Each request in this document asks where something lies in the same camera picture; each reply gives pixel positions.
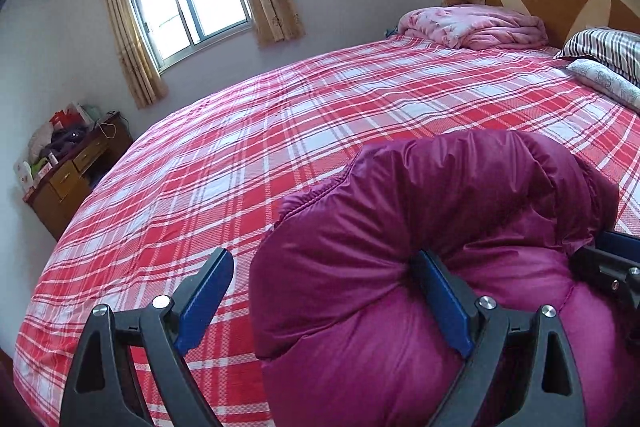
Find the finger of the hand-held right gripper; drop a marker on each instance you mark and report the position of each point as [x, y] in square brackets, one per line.
[600, 264]

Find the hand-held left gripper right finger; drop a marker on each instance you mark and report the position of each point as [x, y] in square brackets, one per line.
[450, 302]

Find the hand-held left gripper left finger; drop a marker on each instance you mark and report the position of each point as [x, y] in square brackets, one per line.
[205, 297]

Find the purple down jacket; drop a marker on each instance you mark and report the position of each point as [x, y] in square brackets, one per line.
[375, 232]

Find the pile of clothes and bags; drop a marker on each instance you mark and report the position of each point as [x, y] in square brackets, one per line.
[55, 142]

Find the red plaid bed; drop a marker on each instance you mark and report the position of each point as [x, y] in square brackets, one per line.
[225, 157]

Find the wooden desk with drawers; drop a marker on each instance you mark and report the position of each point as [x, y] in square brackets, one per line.
[65, 192]

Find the white patterned pillow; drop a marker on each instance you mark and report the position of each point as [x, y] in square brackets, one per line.
[605, 82]

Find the striped pillow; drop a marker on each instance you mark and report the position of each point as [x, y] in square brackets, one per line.
[610, 47]

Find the pink floral blanket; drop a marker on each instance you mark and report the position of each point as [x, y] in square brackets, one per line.
[465, 27]

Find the teal cloth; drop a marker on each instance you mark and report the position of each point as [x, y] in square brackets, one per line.
[391, 32]

